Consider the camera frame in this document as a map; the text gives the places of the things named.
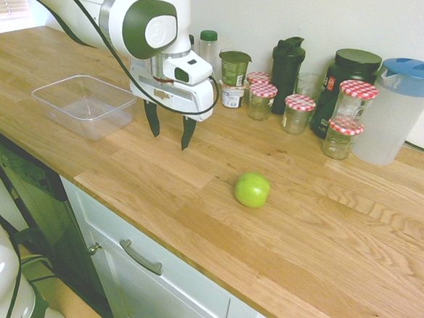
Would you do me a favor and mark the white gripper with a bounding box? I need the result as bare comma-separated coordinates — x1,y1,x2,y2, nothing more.
123,55,219,154

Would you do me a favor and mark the clear plastic square container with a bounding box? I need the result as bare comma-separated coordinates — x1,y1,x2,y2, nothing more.
28,70,138,144

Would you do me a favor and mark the green apple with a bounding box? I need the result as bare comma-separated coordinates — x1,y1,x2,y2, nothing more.
233,170,272,210

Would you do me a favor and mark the white yogurt cup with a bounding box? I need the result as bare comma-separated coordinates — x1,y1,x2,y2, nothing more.
216,78,250,110

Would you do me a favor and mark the clear bottle with green cap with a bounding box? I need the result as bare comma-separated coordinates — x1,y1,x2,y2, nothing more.
197,28,220,71

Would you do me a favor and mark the green yogurt cup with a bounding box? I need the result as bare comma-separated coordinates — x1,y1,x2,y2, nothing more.
216,49,253,89

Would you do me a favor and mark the jam jar red checkered lid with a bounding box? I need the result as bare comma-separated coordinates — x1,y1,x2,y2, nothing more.
246,81,279,123
281,93,317,137
245,70,272,86
335,78,380,132
319,117,365,163

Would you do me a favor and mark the black shaker bottle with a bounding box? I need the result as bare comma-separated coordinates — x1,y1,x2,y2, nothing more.
267,34,306,117

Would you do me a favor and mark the clear drinking glass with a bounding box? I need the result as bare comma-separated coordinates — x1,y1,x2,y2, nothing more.
295,71,327,104

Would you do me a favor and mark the dark appliance front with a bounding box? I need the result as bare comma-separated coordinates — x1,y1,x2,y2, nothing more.
0,122,129,318

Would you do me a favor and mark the black protein powder tub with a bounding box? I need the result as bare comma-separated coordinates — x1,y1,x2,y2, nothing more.
309,46,384,144

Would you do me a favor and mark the translucent pitcher with blue lid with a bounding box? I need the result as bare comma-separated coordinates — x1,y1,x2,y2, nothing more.
348,54,424,169

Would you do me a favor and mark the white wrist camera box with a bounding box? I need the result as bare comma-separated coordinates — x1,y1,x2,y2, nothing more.
172,49,216,89

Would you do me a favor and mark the silver drawer handle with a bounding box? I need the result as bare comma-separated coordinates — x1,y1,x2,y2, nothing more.
117,237,166,277

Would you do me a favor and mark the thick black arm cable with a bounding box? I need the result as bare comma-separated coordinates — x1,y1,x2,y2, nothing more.
1,0,102,49

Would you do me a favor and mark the white drawer with handle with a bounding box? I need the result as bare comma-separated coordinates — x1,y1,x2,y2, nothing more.
49,175,305,318

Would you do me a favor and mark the black cable by base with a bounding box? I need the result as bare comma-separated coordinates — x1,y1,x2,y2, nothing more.
0,182,60,318

